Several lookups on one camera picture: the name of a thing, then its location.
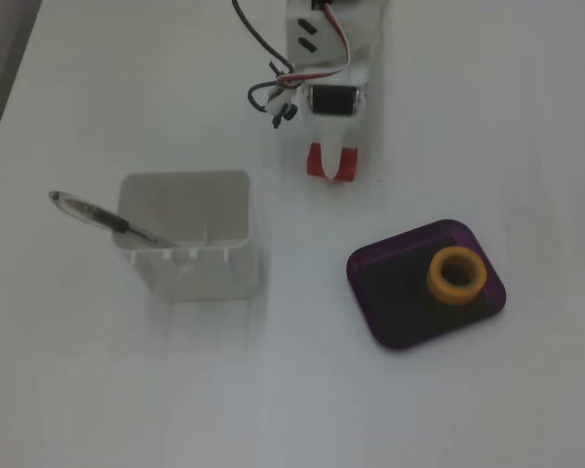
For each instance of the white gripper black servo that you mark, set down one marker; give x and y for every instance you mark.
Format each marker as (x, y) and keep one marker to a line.
(332, 99)

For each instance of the red cube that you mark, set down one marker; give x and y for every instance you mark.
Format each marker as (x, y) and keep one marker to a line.
(349, 163)

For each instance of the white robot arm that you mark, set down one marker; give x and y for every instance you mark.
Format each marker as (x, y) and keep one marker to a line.
(317, 29)

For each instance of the purple plastic tray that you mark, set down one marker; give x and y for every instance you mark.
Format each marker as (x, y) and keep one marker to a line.
(395, 302)

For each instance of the white square plastic container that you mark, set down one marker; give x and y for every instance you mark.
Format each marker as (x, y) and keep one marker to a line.
(195, 263)

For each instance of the yellow tape roll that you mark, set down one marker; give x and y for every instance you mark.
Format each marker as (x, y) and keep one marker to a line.
(456, 292)

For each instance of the black clear ballpoint pen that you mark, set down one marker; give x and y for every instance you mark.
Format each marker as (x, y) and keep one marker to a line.
(102, 216)

